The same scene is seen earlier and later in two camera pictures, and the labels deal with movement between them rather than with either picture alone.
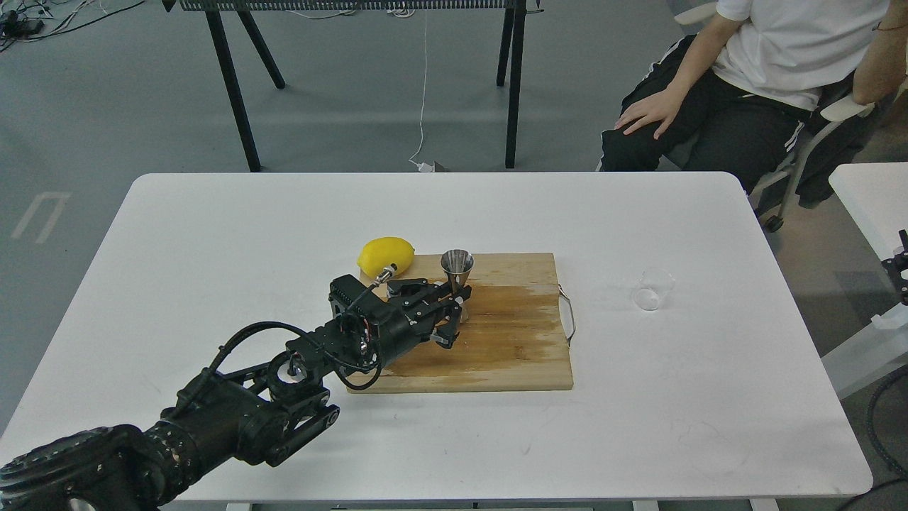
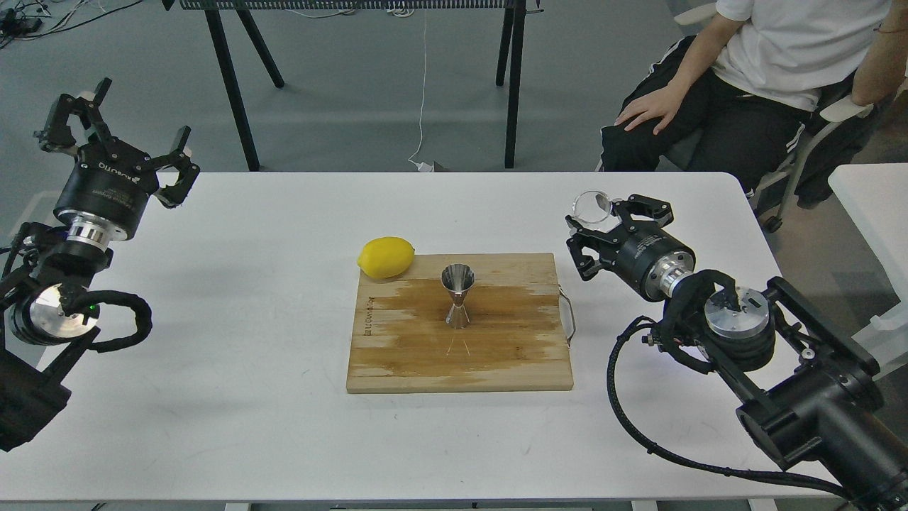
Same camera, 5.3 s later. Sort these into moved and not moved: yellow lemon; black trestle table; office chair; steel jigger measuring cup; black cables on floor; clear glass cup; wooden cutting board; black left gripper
Moved: black left gripper; clear glass cup; steel jigger measuring cup
Not moved: black cables on floor; black trestle table; yellow lemon; wooden cutting board; office chair
